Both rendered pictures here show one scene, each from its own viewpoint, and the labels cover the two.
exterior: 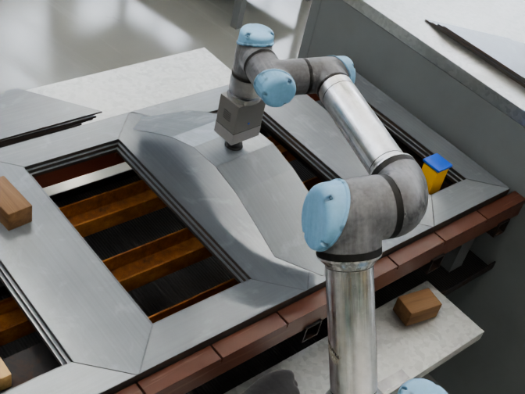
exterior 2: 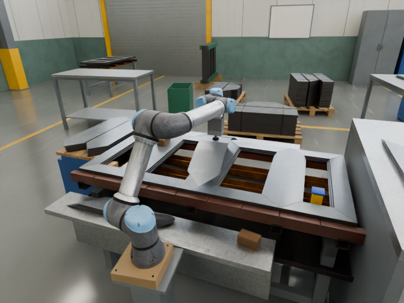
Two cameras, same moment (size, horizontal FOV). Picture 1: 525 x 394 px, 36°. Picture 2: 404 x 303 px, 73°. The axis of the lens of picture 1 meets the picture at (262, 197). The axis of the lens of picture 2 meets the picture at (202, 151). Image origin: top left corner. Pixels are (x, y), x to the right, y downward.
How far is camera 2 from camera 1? 1.67 m
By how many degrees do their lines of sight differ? 59
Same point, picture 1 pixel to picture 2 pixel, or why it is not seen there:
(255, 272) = (189, 179)
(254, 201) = (199, 153)
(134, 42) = not seen: hidden behind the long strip
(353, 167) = (280, 179)
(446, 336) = (247, 258)
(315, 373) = (182, 226)
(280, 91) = (198, 103)
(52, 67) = not seen: hidden behind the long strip
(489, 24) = not seen: outside the picture
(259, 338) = (162, 192)
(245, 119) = (212, 125)
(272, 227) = (196, 162)
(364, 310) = (132, 157)
